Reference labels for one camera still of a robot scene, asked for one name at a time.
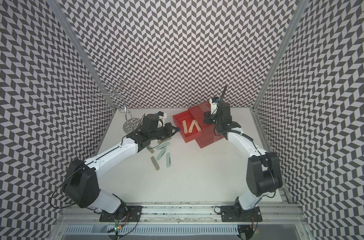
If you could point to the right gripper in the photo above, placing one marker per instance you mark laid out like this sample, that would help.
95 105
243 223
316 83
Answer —
208 116

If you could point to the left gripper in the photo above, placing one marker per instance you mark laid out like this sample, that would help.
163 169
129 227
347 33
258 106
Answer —
169 127

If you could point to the red top drawer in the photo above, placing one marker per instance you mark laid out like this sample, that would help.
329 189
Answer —
178 120

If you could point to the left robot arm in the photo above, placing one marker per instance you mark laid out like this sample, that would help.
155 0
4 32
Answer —
81 183

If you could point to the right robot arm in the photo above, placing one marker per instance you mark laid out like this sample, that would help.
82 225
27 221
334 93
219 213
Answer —
263 168

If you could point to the red drawer cabinet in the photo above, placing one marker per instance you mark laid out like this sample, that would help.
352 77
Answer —
208 135

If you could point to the mint knife upper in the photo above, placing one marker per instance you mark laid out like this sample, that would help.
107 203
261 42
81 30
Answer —
163 146

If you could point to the mint knife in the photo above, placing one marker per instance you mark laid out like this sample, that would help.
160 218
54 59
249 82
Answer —
161 153
168 160
163 146

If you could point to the mint knife middle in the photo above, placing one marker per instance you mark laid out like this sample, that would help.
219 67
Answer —
161 153

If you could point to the mint knife right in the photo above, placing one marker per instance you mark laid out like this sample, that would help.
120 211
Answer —
168 160

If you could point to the olive knife lower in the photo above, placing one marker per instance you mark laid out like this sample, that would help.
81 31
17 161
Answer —
155 163

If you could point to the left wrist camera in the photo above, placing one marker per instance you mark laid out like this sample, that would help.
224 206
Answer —
161 118

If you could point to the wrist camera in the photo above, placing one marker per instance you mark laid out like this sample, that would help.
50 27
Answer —
161 118
214 105

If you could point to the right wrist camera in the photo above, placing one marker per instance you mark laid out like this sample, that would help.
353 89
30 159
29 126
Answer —
214 105

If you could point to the wire mug tree stand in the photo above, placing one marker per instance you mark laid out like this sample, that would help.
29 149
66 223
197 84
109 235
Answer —
117 101

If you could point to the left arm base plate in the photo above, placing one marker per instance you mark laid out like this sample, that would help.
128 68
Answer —
125 214

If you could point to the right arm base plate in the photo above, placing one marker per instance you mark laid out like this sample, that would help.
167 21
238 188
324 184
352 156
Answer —
241 213

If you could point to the aluminium front rail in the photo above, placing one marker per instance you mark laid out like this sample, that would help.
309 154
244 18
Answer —
274 213

